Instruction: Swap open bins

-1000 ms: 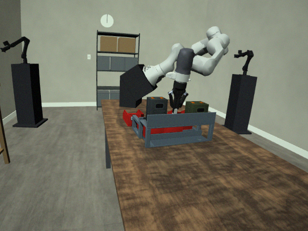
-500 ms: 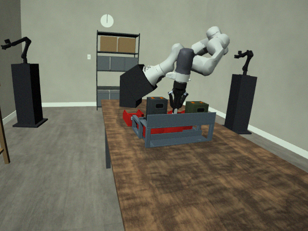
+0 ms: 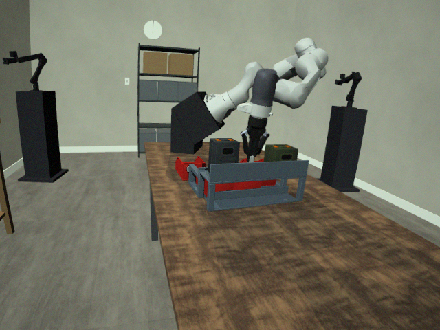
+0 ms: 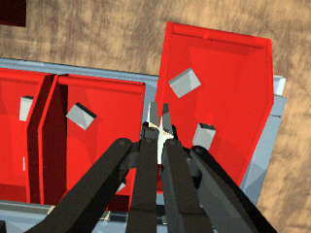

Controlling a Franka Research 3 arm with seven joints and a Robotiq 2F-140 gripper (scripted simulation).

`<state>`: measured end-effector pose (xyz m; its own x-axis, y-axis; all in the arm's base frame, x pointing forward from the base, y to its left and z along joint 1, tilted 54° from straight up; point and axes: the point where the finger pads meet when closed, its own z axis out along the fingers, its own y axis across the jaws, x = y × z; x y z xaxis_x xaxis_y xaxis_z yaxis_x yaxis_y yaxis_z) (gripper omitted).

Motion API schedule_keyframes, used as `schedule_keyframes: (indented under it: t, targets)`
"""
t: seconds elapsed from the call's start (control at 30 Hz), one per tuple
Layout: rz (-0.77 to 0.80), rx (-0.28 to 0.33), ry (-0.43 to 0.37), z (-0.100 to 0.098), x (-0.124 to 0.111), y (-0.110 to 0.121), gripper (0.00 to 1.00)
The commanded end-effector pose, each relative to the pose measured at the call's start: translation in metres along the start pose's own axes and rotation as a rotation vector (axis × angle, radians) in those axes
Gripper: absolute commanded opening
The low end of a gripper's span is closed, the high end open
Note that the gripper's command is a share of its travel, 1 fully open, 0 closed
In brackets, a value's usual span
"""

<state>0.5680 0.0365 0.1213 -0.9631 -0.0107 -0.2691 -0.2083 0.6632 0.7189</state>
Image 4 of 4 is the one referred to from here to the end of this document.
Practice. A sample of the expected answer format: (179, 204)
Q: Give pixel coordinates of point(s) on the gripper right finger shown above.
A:
(225, 204)

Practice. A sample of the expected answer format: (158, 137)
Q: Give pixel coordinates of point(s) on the small white block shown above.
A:
(25, 104)

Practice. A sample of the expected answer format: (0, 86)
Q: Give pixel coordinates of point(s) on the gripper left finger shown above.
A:
(85, 203)

